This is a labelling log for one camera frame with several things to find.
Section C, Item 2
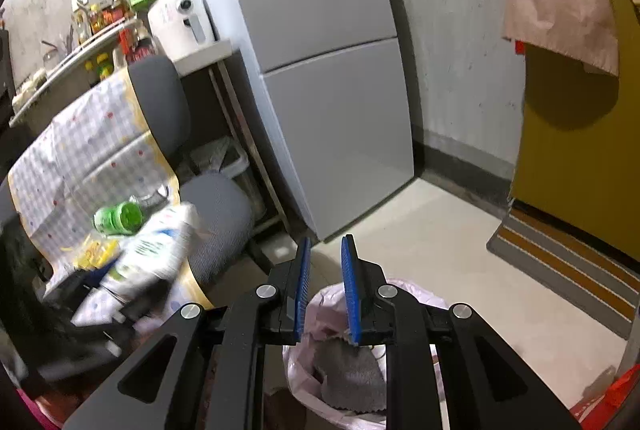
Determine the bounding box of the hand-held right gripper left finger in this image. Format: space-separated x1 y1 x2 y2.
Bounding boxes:
62 236 313 430

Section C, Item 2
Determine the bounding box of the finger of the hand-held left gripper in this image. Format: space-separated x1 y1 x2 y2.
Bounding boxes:
115 283 173 326
42 267 108 306

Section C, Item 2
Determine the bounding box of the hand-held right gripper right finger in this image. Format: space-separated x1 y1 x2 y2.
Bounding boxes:
341 234 583 430

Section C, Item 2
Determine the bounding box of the pink trash bag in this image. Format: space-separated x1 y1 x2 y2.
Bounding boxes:
282 277 451 430

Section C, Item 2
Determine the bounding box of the white printed packet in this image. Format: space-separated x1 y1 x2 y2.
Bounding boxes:
70 203 201 326

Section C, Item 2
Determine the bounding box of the dark grey cloth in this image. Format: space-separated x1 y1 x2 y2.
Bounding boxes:
295 330 388 413

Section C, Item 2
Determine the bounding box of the yellow sauce sachet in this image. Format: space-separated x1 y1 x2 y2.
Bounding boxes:
72 235 121 271

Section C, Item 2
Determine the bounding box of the green plastic bottle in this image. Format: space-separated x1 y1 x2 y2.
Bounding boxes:
92 193 168 236

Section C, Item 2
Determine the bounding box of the grey office chair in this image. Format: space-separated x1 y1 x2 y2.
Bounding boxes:
0 54 253 311

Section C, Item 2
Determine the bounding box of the blue checkered dotted cloth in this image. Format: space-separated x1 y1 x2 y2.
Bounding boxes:
7 69 216 326

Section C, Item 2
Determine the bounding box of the small white bin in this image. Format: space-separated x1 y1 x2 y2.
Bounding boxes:
190 137 251 191

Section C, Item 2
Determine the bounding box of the white refrigerator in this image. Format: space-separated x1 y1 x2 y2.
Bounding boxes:
179 0 416 243

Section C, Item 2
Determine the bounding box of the striped floor mat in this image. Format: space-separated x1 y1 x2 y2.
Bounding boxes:
487 205 640 341

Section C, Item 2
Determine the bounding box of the white corner shelf rack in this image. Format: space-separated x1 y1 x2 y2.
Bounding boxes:
10 18 138 126

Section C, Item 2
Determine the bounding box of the red label dark jar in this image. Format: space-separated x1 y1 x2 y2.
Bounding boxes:
125 35 158 64

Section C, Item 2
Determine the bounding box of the yellow door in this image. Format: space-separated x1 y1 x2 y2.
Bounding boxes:
510 0 640 301

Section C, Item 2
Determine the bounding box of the orange sauce jar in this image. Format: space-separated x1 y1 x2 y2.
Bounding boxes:
92 5 113 34

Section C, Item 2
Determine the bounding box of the white air fryer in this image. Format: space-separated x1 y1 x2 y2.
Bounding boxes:
146 0 217 62

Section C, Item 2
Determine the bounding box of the red plastic item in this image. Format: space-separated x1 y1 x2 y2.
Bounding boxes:
567 362 638 430

